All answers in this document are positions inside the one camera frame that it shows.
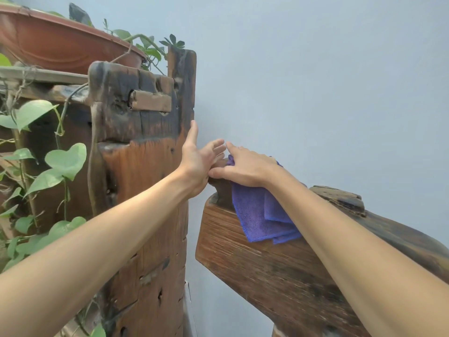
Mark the heart-leaved green vine plant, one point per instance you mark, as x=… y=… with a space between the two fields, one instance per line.
x=65 y=161

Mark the small-leaved green potted plant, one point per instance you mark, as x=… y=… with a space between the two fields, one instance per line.
x=149 y=49

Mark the person's left middle finger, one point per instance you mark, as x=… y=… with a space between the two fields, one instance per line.
x=219 y=152

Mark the person's right thumb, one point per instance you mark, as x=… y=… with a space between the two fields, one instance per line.
x=221 y=173

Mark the rustic dark wooden plant stand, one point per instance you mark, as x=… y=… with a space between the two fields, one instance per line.
x=140 y=154

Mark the person's left thumb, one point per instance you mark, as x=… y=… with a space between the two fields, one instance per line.
x=192 y=135

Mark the weathered wooden shelf plank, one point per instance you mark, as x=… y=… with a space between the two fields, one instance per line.
x=42 y=75

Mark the terracotta plastic plant pot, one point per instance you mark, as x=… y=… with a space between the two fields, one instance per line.
x=59 y=43

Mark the person's left forearm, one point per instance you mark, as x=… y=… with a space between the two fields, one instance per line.
x=94 y=242

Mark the person's left hand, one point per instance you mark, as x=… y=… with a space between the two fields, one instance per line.
x=194 y=164

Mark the purple microfibre cloth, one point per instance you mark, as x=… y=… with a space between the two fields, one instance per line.
x=261 y=214

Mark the person's right hand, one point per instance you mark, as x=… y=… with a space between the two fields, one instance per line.
x=250 y=168

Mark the rustic wooden bench armrest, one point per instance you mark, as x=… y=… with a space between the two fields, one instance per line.
x=273 y=277

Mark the person's right forearm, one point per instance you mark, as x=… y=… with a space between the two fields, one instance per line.
x=350 y=249

